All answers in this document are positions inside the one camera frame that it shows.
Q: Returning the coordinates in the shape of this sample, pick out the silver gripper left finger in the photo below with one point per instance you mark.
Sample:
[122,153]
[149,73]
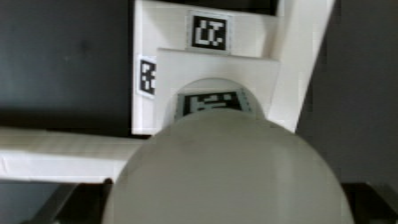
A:
[74,204]

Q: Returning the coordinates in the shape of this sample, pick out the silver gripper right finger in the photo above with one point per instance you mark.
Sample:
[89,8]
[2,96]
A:
[373,203]

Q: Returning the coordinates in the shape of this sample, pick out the white lamp base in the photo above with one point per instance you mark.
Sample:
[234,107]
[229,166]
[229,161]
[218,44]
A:
[199,44]

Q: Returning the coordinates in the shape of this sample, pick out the white L-shaped fence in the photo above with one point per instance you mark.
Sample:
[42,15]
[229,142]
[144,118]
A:
[62,157]

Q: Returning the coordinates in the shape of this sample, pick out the white lamp bulb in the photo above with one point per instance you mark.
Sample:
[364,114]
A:
[225,171]

